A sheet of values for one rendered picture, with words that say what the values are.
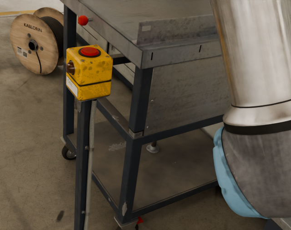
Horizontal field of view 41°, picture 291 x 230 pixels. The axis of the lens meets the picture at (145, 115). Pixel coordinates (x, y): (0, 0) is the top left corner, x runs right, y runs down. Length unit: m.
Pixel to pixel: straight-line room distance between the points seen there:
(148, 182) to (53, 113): 0.88
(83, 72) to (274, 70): 0.44
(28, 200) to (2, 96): 0.87
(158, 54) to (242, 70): 0.55
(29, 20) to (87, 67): 1.73
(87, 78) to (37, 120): 1.39
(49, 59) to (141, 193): 1.28
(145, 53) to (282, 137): 0.59
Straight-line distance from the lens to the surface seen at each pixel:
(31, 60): 2.67
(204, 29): 1.20
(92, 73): 0.86
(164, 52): 1.09
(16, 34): 2.68
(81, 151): 1.01
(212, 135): 1.96
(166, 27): 1.11
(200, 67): 1.24
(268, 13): 0.55
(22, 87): 2.54
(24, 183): 1.85
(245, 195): 0.59
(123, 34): 1.14
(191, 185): 1.65
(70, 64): 0.87
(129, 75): 2.51
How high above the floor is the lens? 1.27
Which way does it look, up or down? 33 degrees down
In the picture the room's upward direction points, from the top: 8 degrees clockwise
